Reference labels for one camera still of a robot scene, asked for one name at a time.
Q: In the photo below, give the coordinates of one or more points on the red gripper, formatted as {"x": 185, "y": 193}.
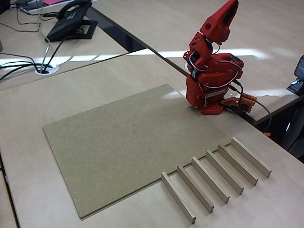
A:
{"x": 215, "y": 25}

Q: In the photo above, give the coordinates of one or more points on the wooden stick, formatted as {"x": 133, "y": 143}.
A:
{"x": 195, "y": 188}
{"x": 238, "y": 165}
{"x": 224, "y": 172}
{"x": 178, "y": 197}
{"x": 250, "y": 157}
{"x": 210, "y": 179}

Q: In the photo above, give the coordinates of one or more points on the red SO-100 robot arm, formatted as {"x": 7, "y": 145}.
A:
{"x": 197, "y": 92}

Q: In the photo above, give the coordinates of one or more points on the orange table clamp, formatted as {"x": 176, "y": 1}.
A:
{"x": 237, "y": 103}

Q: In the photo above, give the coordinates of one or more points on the black clamp-mounted stand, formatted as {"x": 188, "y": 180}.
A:
{"x": 299, "y": 69}

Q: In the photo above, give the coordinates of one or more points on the small orange plastic part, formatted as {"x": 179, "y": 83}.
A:
{"x": 267, "y": 134}

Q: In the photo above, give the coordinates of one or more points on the black office chair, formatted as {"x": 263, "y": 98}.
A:
{"x": 295, "y": 133}

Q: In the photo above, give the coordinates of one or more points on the black desk phone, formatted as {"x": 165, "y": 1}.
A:
{"x": 66, "y": 23}

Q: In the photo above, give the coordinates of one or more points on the pink paper sheet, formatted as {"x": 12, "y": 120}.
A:
{"x": 51, "y": 2}

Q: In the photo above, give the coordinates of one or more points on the brown MDF board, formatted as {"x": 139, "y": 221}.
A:
{"x": 107, "y": 147}

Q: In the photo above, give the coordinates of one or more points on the dark monitor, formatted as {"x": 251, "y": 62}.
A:
{"x": 3, "y": 6}

